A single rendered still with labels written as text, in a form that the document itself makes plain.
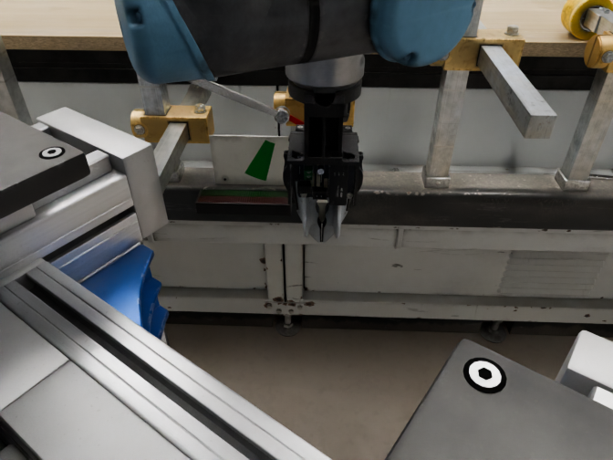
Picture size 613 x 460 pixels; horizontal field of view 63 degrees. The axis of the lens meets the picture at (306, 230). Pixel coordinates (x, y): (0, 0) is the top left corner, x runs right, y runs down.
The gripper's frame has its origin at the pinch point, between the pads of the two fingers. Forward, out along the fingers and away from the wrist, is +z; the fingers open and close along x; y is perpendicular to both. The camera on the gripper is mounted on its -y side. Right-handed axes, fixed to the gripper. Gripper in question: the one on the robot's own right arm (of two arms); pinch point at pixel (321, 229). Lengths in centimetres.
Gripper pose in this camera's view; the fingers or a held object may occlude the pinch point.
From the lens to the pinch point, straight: 62.3
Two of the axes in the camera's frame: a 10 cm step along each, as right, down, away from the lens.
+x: 10.0, 0.2, -0.3
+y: -0.4, 6.1, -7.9
